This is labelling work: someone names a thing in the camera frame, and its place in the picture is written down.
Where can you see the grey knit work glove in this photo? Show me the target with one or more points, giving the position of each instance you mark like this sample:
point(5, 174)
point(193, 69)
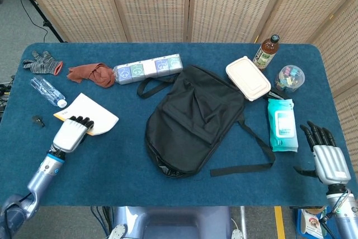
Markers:
point(42, 64)

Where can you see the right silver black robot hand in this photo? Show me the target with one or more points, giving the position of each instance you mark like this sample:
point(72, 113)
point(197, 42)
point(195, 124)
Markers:
point(330, 160)

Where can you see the brown tea bottle green label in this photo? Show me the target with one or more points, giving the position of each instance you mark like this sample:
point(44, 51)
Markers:
point(264, 55)

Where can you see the white and orange book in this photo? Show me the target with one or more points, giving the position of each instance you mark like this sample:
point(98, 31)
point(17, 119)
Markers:
point(95, 111)

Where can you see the black fabric backpack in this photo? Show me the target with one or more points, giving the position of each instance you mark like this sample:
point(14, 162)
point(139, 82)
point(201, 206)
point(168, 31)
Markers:
point(190, 116)

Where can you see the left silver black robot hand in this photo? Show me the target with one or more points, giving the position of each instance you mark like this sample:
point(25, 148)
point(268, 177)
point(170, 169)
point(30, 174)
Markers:
point(68, 135)

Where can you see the clear jar of binder clips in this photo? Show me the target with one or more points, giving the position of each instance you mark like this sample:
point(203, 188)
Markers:
point(289, 79)

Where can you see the clear plastic water bottle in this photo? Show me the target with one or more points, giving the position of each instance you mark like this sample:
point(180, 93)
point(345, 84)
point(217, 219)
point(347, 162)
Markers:
point(47, 90)

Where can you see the blue floor box with packets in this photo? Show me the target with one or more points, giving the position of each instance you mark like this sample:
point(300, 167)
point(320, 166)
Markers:
point(310, 222)

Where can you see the blue-grey robot torso base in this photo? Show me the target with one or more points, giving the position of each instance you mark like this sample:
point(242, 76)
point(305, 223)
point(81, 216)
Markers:
point(173, 222)

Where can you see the wrapped tissue packs multipack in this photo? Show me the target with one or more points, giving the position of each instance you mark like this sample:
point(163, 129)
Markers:
point(148, 68)

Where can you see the beige lidded lunch box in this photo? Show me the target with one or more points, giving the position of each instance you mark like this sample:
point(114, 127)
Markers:
point(247, 78)

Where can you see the blue table cloth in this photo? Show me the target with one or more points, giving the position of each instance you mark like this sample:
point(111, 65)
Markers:
point(112, 166)

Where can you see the black stapler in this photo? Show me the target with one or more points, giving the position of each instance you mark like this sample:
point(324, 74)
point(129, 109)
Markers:
point(275, 94)

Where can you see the teal wet wipes pack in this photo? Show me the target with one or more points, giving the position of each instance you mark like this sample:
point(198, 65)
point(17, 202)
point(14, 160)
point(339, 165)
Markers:
point(282, 124)

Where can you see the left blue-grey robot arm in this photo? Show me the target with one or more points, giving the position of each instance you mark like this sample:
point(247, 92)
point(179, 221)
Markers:
point(39, 174)

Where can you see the rust brown cloth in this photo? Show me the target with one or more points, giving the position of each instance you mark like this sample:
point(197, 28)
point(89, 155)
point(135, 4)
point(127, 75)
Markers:
point(98, 75)

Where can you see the small black binder clip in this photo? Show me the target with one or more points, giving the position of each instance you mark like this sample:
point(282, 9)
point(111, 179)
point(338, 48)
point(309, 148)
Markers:
point(37, 121)

